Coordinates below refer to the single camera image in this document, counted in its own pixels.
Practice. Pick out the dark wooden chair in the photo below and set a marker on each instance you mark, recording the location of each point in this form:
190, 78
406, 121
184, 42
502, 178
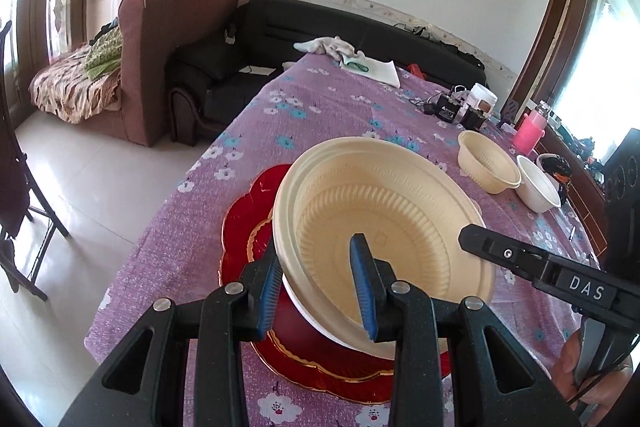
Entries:
12, 207

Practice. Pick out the white paper bag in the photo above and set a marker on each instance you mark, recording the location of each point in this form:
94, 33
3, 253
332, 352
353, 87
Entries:
380, 72

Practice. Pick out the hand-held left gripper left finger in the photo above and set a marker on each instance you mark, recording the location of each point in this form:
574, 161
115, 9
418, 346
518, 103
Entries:
270, 297

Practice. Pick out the large red scalloped plate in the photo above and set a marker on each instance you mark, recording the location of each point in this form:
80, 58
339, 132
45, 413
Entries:
240, 217

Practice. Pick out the small red gold-rimmed plate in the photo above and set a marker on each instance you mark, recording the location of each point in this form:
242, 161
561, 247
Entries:
310, 352

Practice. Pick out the large cream plastic bowl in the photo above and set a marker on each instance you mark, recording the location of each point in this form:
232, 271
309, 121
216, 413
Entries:
400, 187

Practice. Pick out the black orange tools pile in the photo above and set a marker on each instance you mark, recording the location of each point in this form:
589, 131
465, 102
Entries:
582, 149

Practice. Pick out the small white paper bowl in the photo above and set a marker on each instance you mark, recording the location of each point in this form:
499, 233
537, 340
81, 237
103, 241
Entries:
537, 189

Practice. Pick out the black electronic device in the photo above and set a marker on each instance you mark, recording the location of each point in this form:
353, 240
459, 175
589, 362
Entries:
447, 109
472, 118

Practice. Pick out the green patterned cloth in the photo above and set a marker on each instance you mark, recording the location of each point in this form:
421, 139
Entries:
105, 52

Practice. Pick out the pink thermos with knit sleeve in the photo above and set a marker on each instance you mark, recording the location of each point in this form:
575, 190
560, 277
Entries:
529, 134

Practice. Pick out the wooden door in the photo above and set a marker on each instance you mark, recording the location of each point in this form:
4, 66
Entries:
40, 7

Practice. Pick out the small cream ribbed bowl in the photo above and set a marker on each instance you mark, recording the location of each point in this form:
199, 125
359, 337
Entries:
487, 157

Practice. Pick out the person's right hand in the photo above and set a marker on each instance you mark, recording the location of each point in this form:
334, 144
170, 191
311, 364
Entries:
562, 367

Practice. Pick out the wooden window frame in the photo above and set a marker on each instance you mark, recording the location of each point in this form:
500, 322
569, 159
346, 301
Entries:
565, 7

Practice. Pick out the brown printed blanket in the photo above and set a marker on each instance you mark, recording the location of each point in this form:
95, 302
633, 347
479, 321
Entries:
65, 87

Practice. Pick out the white plastic jar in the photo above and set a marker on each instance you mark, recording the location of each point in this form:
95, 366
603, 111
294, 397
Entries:
484, 97

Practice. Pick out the large white paper bowl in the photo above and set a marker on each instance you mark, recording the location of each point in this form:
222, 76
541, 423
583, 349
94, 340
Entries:
320, 327

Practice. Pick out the purple floral tablecloth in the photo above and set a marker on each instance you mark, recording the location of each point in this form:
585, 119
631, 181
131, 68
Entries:
325, 97

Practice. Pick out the brown sofa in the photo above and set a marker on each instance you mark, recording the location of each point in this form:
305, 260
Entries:
150, 57

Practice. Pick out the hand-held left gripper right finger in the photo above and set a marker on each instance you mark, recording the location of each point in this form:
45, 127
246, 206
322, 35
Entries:
365, 292

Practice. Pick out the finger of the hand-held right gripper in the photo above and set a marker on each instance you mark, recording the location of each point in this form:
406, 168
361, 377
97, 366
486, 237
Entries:
500, 249

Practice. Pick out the red plastic bag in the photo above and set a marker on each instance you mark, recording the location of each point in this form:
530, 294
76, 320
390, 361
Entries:
416, 71

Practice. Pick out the black leather sofa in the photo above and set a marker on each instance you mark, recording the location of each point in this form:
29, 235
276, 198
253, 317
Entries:
310, 22

